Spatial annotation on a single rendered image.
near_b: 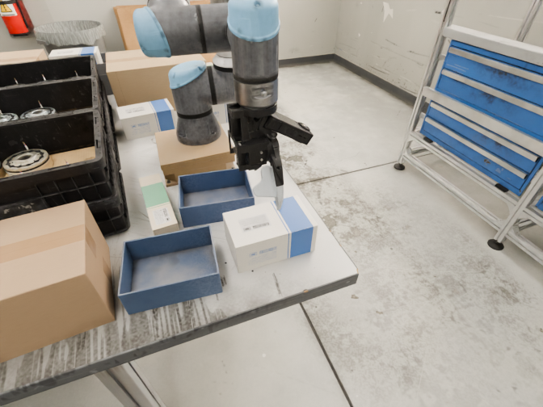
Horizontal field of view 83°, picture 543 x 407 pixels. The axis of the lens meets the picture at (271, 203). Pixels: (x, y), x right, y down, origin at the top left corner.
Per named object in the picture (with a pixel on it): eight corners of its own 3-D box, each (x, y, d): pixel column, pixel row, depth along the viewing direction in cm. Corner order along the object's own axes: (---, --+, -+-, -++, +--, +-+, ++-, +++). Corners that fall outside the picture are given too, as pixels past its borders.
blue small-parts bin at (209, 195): (246, 185, 99) (245, 166, 94) (255, 216, 88) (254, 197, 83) (182, 194, 95) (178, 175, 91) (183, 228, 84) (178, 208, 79)
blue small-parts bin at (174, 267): (213, 244, 80) (210, 224, 75) (222, 292, 69) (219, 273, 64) (132, 260, 75) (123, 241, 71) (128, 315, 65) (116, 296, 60)
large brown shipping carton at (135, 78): (198, 84, 167) (191, 44, 154) (212, 105, 146) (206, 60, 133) (119, 95, 155) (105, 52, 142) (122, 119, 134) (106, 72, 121)
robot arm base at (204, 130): (220, 123, 114) (216, 96, 107) (222, 142, 102) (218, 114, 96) (178, 127, 112) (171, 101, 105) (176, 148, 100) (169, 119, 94)
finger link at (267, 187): (256, 215, 61) (246, 169, 60) (284, 208, 63) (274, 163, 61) (260, 216, 58) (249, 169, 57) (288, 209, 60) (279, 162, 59)
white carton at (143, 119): (170, 118, 135) (166, 98, 129) (178, 129, 127) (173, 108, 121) (123, 127, 128) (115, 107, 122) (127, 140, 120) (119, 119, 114)
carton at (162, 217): (143, 194, 95) (138, 178, 91) (163, 188, 97) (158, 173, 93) (157, 246, 79) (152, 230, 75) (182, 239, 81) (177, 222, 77)
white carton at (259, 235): (295, 220, 86) (296, 195, 81) (314, 250, 78) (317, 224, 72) (225, 238, 81) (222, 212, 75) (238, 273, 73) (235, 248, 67)
